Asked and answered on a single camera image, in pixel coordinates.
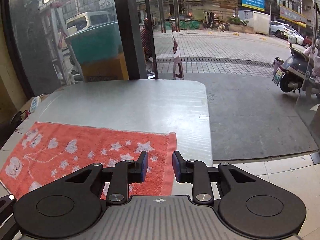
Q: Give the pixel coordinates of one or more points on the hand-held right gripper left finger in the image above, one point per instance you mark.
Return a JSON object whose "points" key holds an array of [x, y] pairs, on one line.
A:
{"points": [[144, 166]]}

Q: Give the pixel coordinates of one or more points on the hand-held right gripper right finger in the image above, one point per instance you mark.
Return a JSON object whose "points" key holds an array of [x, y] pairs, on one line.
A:
{"points": [[176, 166]]}

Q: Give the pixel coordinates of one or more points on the orange star print towel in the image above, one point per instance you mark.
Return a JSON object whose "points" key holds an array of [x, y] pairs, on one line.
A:
{"points": [[82, 152]]}

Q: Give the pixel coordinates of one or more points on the black bag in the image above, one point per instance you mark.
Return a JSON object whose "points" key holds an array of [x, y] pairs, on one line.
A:
{"points": [[12, 121]]}

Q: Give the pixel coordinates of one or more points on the pink plastic stool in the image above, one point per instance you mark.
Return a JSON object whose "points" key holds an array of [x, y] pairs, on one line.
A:
{"points": [[178, 67]]}

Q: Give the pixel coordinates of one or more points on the white power strip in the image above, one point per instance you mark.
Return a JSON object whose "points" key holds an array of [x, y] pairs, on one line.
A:
{"points": [[35, 103]]}

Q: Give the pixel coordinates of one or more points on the teal and yellow bin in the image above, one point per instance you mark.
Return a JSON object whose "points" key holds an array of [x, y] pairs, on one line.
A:
{"points": [[96, 47]]}

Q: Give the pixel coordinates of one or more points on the dark blue electric scooter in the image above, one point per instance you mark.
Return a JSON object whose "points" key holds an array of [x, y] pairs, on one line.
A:
{"points": [[292, 73]]}

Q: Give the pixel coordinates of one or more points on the metal ladder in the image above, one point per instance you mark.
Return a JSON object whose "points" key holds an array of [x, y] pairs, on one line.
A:
{"points": [[61, 42]]}

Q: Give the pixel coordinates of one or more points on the cream van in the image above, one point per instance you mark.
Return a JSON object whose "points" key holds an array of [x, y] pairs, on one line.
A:
{"points": [[87, 21]]}

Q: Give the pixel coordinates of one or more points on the white box container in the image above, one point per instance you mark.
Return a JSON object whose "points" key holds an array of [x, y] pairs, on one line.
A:
{"points": [[260, 23]]}

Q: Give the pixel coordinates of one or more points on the white car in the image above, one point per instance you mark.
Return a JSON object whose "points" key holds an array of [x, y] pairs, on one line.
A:
{"points": [[282, 28]]}

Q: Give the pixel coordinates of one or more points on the orange shop sign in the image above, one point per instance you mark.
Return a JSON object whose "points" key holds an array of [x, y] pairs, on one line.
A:
{"points": [[292, 17]]}

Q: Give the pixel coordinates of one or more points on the black door frame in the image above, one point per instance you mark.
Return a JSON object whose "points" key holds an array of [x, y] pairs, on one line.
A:
{"points": [[128, 30]]}

